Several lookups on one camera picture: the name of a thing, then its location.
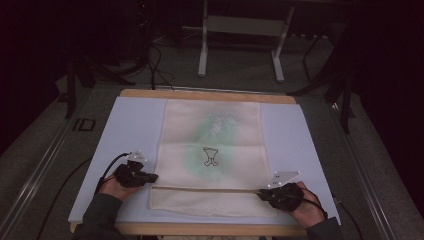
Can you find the black stand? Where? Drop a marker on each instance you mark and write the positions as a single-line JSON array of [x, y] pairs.
[[346, 106], [70, 86]]

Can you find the wooden table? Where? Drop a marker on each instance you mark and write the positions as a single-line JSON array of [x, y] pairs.
[[206, 95]]

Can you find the white metal stand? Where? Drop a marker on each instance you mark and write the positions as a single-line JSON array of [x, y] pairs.
[[246, 26]]

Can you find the white mesh laundry bag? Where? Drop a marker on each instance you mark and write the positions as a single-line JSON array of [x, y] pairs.
[[213, 203]]

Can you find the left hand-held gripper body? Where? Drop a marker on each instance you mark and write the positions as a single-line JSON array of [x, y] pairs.
[[131, 175]]

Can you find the green garment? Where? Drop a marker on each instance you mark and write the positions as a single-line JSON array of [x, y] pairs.
[[200, 163]]

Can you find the pale blue table board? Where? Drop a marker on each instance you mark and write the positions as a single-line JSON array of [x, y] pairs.
[[133, 123]]

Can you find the person's left hand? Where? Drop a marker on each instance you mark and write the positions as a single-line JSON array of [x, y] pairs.
[[115, 188]]

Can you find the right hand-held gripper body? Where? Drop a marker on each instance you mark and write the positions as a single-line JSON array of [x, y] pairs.
[[285, 196]]

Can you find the person's right hand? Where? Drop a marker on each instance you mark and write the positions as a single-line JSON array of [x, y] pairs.
[[310, 213]]

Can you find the metal floor rail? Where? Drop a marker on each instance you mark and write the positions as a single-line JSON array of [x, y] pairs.
[[366, 186], [30, 186]]

